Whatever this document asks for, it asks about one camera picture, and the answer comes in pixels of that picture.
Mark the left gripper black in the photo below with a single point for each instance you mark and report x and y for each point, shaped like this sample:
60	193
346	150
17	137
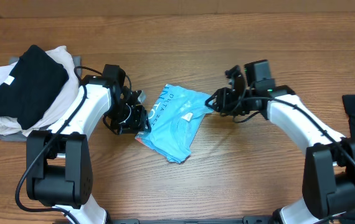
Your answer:
137	124

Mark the folded black garment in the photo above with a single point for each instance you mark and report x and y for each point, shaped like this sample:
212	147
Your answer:
36	81

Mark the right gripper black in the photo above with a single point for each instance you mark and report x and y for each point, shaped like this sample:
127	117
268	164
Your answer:
221	96

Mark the light blue t-shirt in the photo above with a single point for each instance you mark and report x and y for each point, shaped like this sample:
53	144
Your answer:
174	120

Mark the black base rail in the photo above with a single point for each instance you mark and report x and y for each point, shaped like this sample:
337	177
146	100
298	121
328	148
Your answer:
244	220

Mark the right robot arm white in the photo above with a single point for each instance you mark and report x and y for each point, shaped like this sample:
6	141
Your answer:
328	188

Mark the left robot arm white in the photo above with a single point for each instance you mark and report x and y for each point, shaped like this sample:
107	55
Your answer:
59	176

